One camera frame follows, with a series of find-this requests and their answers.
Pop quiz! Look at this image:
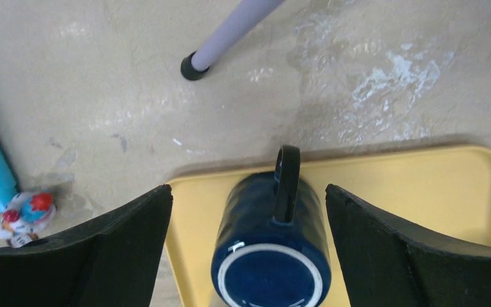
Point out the dark blue ceramic mug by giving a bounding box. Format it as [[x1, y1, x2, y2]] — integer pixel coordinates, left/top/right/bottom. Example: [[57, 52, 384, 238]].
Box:
[[211, 145, 332, 306]]

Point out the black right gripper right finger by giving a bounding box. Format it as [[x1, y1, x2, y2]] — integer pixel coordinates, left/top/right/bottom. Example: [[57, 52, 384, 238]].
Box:
[[325, 185, 491, 306]]

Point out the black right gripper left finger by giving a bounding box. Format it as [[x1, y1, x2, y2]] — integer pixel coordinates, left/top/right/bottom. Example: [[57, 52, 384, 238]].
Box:
[[0, 185, 173, 306]]

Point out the yellow plastic tray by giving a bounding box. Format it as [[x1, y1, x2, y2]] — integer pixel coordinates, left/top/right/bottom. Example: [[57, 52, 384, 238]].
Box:
[[165, 145, 491, 306]]

